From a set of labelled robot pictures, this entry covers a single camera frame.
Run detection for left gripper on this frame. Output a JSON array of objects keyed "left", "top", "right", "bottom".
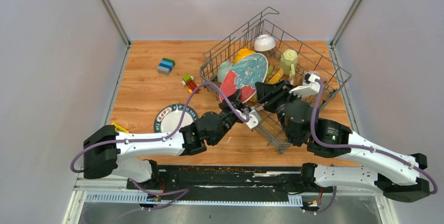
[{"left": 210, "top": 89, "right": 246, "bottom": 144}]

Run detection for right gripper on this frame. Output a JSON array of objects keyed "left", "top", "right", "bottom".
[{"left": 255, "top": 80, "right": 302, "bottom": 144}]

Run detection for yellow polka dot plate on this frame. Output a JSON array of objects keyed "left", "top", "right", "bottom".
[{"left": 267, "top": 69, "right": 284, "bottom": 84}]

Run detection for red teal flower plate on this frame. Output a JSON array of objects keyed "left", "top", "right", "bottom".
[{"left": 219, "top": 53, "right": 269, "bottom": 103}]

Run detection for pale yellow mug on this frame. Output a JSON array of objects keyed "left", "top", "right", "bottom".
[{"left": 280, "top": 49, "right": 298, "bottom": 80}]

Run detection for pale green bowl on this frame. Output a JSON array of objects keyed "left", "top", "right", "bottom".
[{"left": 217, "top": 61, "right": 235, "bottom": 83}]

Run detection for grey wire dish rack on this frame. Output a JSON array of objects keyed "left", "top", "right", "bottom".
[{"left": 199, "top": 6, "right": 352, "bottom": 155}]

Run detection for white bowl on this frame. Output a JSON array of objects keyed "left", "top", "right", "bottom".
[{"left": 253, "top": 34, "right": 276, "bottom": 52}]

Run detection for yellow bowl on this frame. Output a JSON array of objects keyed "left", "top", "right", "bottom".
[{"left": 234, "top": 48, "right": 255, "bottom": 64}]

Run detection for white plate dark lettered rim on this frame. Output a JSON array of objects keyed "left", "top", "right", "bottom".
[{"left": 153, "top": 104, "right": 198, "bottom": 133}]

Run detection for green polka dot plate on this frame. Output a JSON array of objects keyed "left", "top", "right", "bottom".
[{"left": 267, "top": 66, "right": 274, "bottom": 76}]

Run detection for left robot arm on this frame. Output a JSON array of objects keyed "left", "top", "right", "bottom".
[{"left": 82, "top": 91, "right": 253, "bottom": 189}]

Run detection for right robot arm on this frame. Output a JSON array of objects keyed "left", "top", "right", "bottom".
[{"left": 256, "top": 79, "right": 438, "bottom": 203}]

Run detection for red green toy bricks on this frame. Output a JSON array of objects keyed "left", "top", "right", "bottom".
[{"left": 181, "top": 74, "right": 199, "bottom": 94}]

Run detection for green blue toy block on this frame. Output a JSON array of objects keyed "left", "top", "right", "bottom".
[{"left": 157, "top": 58, "right": 175, "bottom": 75}]

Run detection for yellow toy brick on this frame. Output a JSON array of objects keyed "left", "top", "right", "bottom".
[{"left": 111, "top": 122, "right": 129, "bottom": 133}]

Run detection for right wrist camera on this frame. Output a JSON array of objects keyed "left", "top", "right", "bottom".
[{"left": 289, "top": 71, "right": 321, "bottom": 98}]

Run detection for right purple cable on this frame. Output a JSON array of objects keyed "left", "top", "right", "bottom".
[{"left": 309, "top": 78, "right": 439, "bottom": 195}]

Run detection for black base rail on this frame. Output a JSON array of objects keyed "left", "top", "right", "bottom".
[{"left": 140, "top": 165, "right": 333, "bottom": 202}]

